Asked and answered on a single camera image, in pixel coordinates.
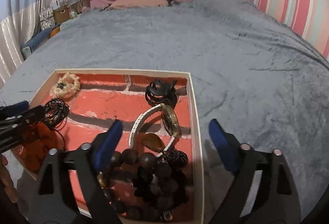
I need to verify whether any brick pattern tray box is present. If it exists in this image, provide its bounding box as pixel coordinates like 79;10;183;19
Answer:
12;68;205;222

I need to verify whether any white pleated curtain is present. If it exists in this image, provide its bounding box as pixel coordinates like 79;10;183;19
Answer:
0;0;62;86

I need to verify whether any black scrunchie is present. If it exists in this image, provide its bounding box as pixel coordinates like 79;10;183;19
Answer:
132;166;189;204

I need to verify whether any person's left hand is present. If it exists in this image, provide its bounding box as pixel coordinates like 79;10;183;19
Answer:
0;155;19;204

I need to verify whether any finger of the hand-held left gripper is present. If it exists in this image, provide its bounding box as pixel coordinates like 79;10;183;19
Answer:
0;101;29;118
0;105;46;153

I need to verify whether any black cord necklace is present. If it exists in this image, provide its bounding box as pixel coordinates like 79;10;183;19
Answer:
44;98;70;151

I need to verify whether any black hair claw clip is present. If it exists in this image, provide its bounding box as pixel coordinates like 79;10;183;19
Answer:
145;79;178;108

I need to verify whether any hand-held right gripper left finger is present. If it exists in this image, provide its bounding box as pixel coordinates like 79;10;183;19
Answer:
26;119;123;224

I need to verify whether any amber pendant necklace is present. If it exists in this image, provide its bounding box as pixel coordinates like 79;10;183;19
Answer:
142;133;189;169

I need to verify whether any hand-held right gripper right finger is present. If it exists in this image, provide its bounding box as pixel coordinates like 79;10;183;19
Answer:
209;119;302;224

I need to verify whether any brown wooden bead bracelet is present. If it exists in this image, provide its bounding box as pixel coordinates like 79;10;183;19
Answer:
98;149;180;222

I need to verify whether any beige woven scrunchie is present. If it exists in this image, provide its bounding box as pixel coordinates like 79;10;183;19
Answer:
50;72;81;98

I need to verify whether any brown storage box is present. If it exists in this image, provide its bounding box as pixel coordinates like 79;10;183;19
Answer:
53;5;70;24

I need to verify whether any white band gold wristwatch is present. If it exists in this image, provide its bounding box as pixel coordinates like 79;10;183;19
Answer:
129;103;182;158

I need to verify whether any blue cloth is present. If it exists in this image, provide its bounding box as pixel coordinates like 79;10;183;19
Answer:
21;24;62;59

